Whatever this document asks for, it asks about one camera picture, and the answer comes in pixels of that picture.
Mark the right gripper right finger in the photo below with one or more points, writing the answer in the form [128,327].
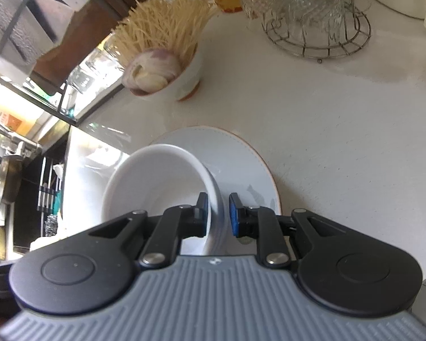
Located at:
[265,227]

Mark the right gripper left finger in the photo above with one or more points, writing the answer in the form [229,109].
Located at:
[163,234]

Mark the white bowl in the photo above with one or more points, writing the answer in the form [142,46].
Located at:
[155,178]
[219,230]

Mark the white floral plate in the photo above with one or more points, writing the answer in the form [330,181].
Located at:
[234,164]

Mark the garlic cloves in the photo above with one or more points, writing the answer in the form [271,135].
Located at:
[147,81]

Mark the ceramic bowl with food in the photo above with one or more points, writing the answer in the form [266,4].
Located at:
[183,86]

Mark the purple onion half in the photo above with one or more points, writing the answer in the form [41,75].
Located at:
[158,61]

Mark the upturned drinking glass left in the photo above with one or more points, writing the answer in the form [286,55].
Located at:
[91,69]

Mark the bundle of dry noodles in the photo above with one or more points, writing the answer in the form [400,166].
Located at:
[174,25]

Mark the black dish rack frame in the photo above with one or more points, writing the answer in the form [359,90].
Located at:
[30,29]

